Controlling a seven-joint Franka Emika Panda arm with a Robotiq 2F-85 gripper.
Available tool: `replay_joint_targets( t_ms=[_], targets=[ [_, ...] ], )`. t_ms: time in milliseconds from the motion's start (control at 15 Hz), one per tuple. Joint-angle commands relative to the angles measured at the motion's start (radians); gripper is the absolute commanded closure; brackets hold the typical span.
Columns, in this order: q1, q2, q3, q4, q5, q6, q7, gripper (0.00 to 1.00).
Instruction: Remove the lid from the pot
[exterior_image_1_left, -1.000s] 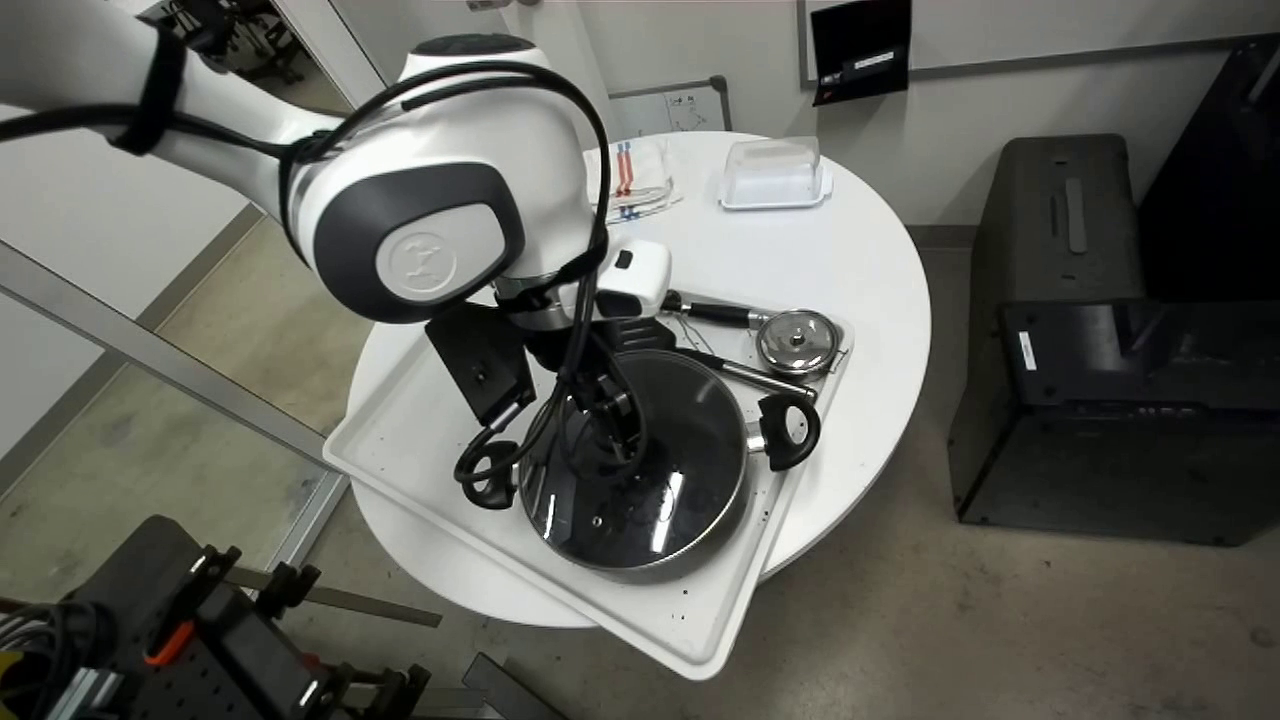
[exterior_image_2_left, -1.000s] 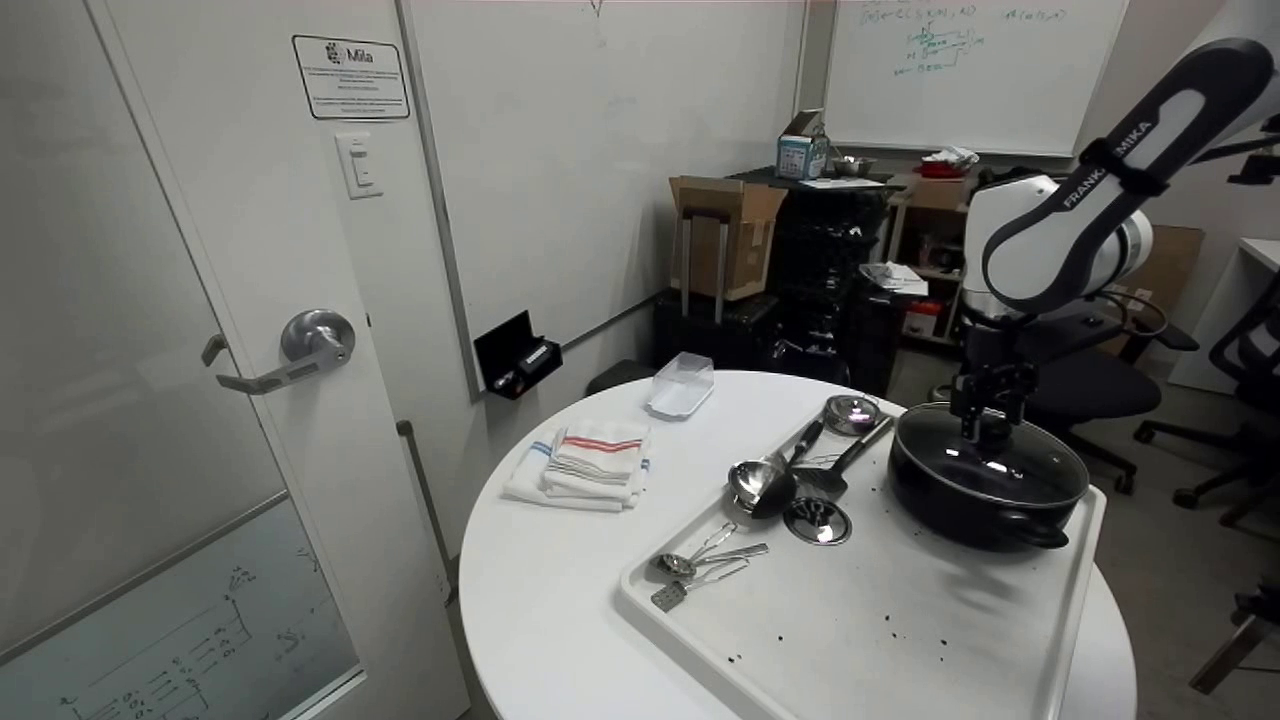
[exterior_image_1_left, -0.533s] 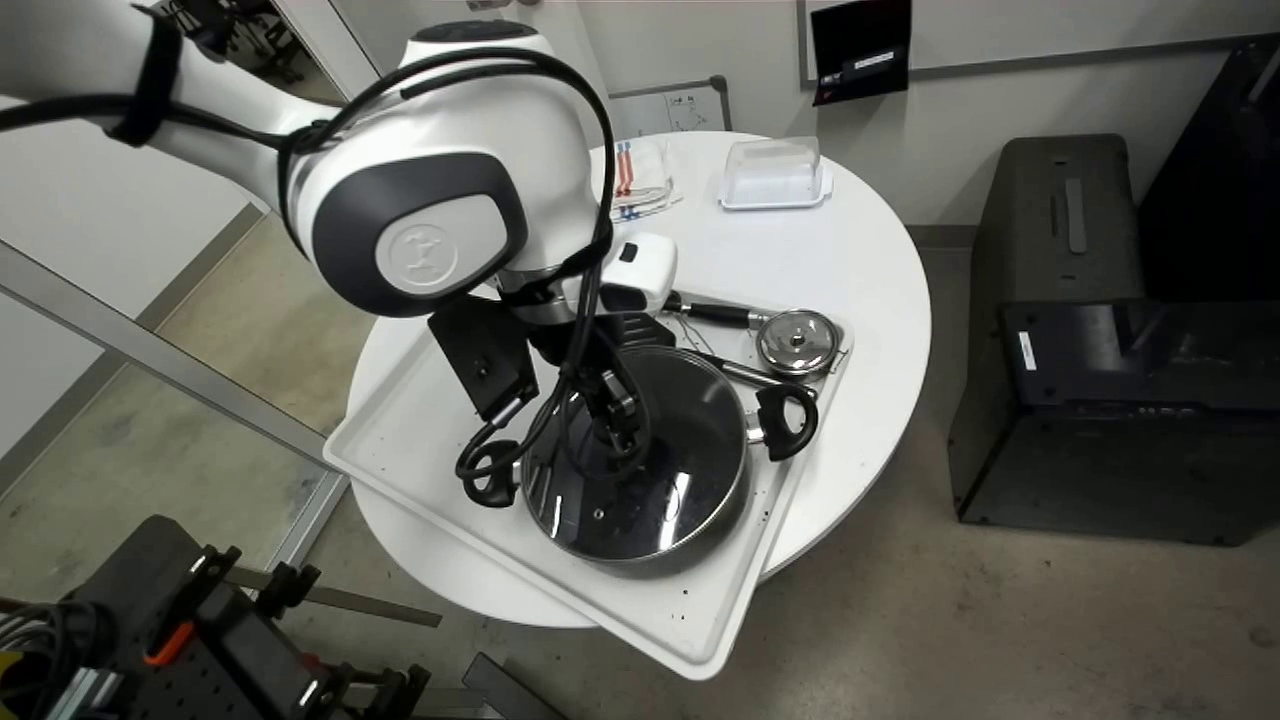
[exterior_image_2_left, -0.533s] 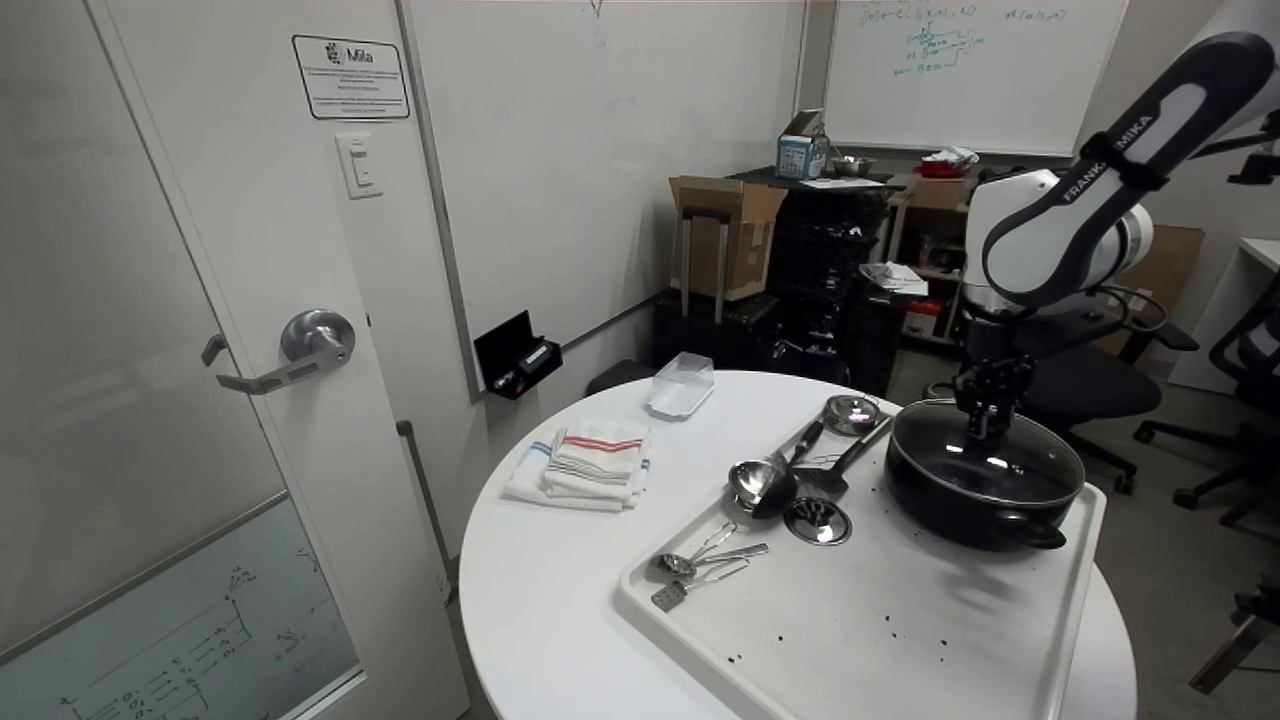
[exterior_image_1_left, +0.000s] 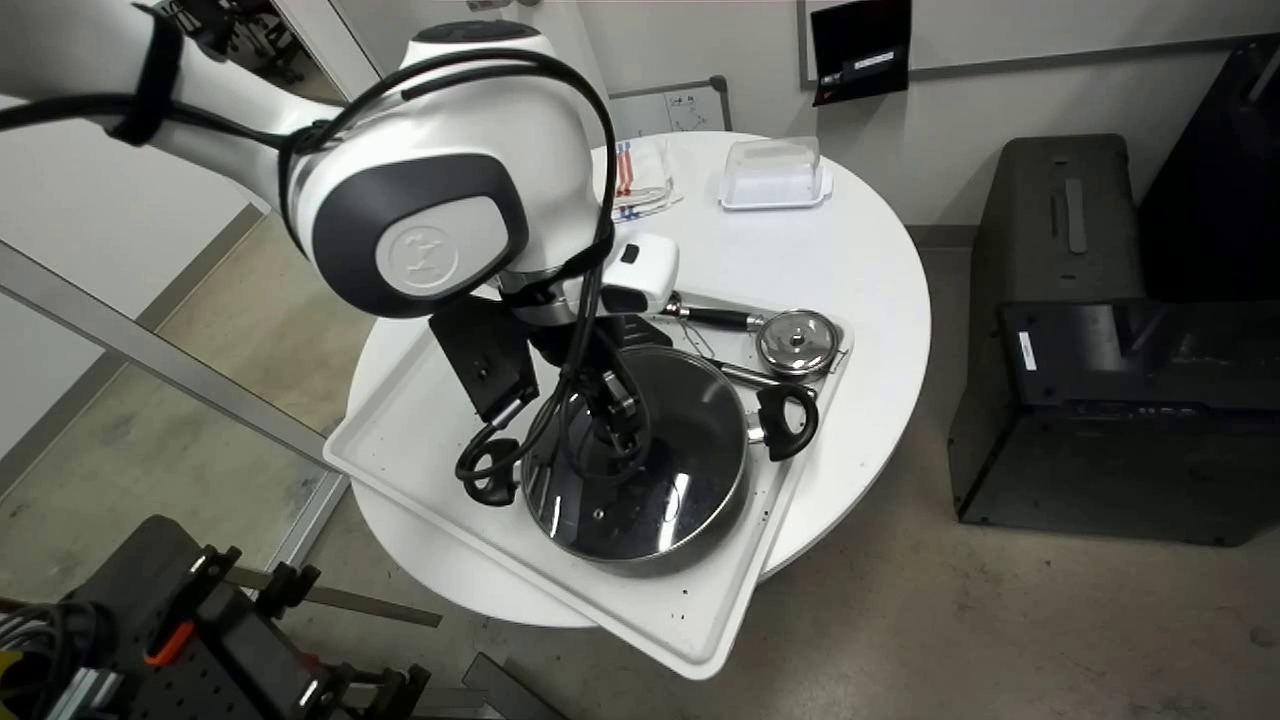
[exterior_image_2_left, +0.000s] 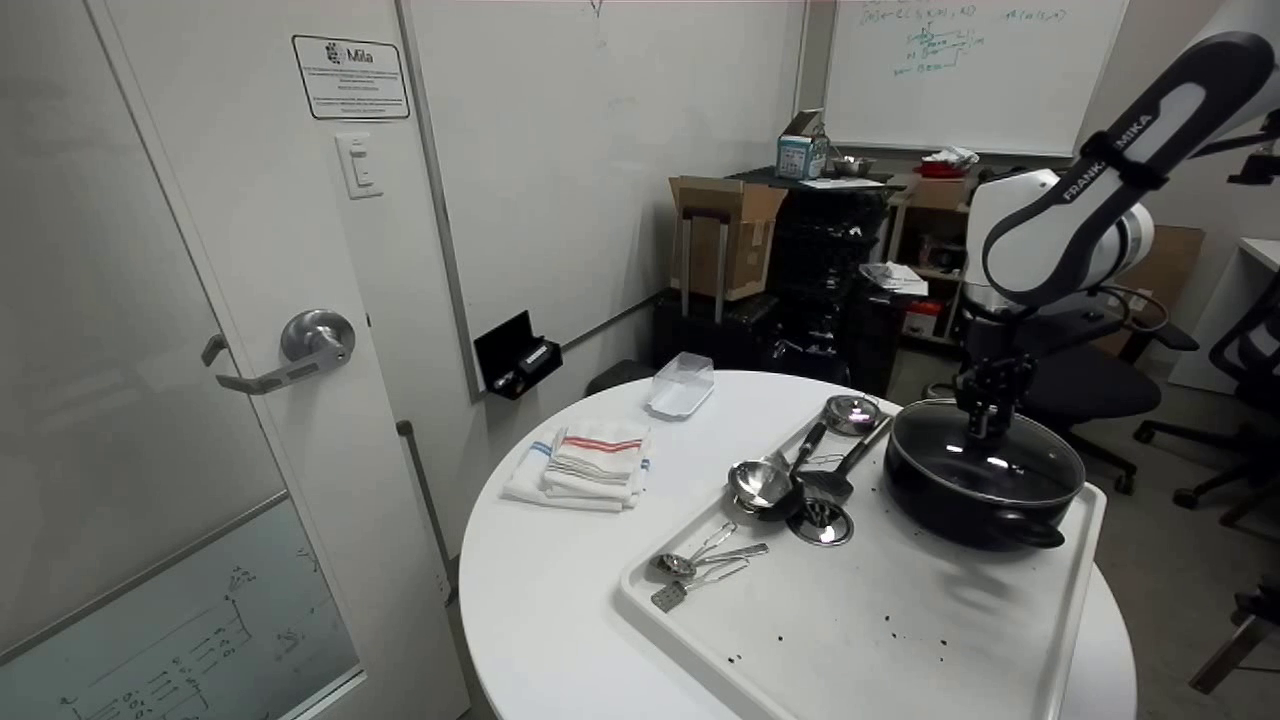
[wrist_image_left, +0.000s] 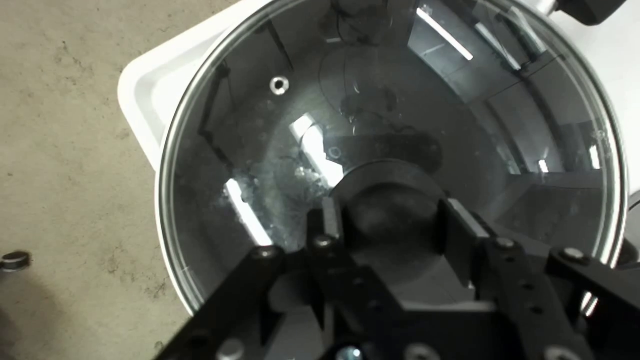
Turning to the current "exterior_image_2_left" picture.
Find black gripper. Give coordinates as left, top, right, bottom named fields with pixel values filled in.
left=950, top=348, right=1039, bottom=451

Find glass pot lid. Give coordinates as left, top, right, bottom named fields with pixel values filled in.
left=889, top=399, right=1091, bottom=506

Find black office chair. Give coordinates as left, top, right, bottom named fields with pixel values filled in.
left=1131, top=270, right=1280, bottom=511
left=954, top=282, right=1202, bottom=496

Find small round steel strainer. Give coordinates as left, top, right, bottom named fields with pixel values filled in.
left=814, top=390, right=890, bottom=440

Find metal kitchen utensils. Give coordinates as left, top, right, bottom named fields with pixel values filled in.
left=797, top=410, right=897, bottom=514

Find small steel ladle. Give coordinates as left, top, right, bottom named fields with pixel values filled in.
left=783, top=496, right=855, bottom=552

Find black plastic spoon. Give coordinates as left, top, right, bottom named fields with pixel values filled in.
left=773, top=435, right=820, bottom=527

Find wooden shelf with items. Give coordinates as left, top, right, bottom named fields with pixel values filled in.
left=877, top=155, right=982, bottom=352

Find black cabinet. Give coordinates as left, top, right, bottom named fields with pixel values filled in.
left=763, top=171, right=897, bottom=396

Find metal measuring spoons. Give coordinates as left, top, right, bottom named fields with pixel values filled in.
left=722, top=410, right=836, bottom=521

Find white plastic tray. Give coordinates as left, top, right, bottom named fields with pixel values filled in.
left=608, top=396, right=1113, bottom=720

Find clear plastic container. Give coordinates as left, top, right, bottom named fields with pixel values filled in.
left=645, top=348, right=721, bottom=422

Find cardboard box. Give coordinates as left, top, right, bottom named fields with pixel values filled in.
left=662, top=171, right=791, bottom=307

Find small teal box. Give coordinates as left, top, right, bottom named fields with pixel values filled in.
left=773, top=108, right=832, bottom=184

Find steel measuring spoons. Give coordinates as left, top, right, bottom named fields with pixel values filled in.
left=646, top=532, right=774, bottom=615

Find white towel red stripe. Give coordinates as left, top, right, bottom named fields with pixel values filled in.
left=501, top=422, right=655, bottom=514

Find black marker holder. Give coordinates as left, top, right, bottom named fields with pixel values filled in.
left=470, top=307, right=567, bottom=403

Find white door sign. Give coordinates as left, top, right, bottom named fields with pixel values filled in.
left=288, top=33, right=416, bottom=122

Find white door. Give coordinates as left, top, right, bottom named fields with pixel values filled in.
left=84, top=0, right=475, bottom=720

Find frosted glass panel with writing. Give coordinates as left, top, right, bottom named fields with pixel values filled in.
left=0, top=496, right=367, bottom=720

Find black pot with handles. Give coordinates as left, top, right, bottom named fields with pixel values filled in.
left=881, top=396, right=1096, bottom=556

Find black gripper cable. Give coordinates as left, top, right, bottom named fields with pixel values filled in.
left=1084, top=278, right=1183, bottom=343

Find wall whiteboard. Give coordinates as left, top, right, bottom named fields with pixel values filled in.
left=820, top=0, right=1135, bottom=158

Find white light switch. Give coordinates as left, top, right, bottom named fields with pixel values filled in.
left=330, top=129, right=386, bottom=202

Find silver door handle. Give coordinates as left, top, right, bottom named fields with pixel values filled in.
left=196, top=307, right=358, bottom=399

